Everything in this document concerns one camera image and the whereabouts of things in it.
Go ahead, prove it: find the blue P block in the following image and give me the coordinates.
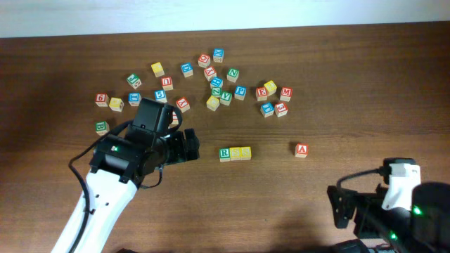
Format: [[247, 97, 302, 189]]
[[234, 86, 247, 100]]

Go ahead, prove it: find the red M block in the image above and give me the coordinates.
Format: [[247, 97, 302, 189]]
[[280, 87, 293, 102]]

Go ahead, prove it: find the red E block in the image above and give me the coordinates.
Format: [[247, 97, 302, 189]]
[[255, 87, 268, 101]]

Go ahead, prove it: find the blue E block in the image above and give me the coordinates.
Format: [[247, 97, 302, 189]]
[[260, 103, 274, 117]]

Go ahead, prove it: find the blue block centre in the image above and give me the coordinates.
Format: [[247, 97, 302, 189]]
[[210, 77, 224, 89]]

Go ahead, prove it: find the red C block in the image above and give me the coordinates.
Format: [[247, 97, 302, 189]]
[[198, 54, 211, 68]]

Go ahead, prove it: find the blue D block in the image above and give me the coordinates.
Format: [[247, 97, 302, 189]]
[[181, 63, 193, 78]]

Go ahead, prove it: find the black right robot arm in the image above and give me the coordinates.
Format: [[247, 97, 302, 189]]
[[327, 182, 449, 252]]

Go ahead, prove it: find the red A block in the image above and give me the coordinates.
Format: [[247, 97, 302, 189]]
[[295, 143, 309, 158]]

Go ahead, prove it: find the red U block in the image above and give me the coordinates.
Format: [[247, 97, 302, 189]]
[[161, 77, 174, 91]]

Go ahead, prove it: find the green N block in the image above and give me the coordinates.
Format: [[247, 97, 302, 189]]
[[226, 67, 240, 83]]

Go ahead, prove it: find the yellow block right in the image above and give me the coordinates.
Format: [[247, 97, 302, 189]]
[[264, 80, 277, 96]]

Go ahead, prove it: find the yellow S block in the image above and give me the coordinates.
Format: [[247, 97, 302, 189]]
[[240, 146, 252, 160], [229, 147, 241, 161]]

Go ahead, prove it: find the green B block left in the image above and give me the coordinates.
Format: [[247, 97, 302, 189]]
[[95, 121, 110, 136]]

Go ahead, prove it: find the green J block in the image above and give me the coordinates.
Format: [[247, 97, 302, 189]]
[[126, 73, 142, 89]]

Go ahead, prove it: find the green R block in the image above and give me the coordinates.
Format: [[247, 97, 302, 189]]
[[219, 148, 231, 162]]

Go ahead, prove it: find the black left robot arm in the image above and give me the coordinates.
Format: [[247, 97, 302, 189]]
[[53, 98, 200, 252]]

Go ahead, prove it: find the red 3 block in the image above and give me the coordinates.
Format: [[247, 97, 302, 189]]
[[274, 102, 288, 117]]

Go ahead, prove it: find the red 6 block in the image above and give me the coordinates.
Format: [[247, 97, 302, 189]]
[[95, 93, 110, 107]]

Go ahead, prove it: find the blue 5 block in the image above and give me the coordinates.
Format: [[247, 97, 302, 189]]
[[154, 90, 167, 103]]

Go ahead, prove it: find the green Z block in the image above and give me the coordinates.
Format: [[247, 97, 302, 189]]
[[211, 87, 222, 98]]

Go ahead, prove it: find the yellow block centre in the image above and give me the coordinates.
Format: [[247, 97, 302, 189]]
[[206, 96, 220, 111]]

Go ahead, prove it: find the red Y block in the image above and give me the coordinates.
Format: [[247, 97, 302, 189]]
[[204, 66, 217, 82]]

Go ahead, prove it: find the blue X block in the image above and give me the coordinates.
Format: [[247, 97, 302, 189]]
[[212, 48, 224, 63]]

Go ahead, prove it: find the green V block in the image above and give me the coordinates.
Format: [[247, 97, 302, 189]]
[[220, 91, 233, 106]]

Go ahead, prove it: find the yellow block far left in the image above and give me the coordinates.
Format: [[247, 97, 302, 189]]
[[150, 62, 165, 77]]

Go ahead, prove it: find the red I block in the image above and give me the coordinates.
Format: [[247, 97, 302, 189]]
[[169, 112, 179, 128]]

